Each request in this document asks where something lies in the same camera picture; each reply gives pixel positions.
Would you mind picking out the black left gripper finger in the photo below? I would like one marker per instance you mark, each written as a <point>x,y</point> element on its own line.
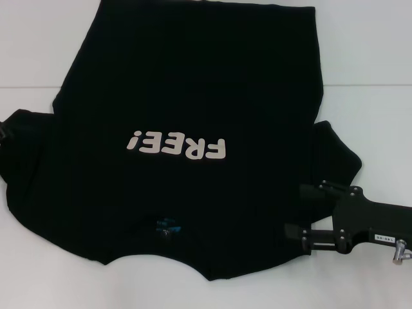
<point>3,133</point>

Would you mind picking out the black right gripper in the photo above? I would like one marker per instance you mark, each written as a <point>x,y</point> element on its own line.
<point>370,220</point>

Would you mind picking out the black shirt with FREE print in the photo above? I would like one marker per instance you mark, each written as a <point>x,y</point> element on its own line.
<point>199,80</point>

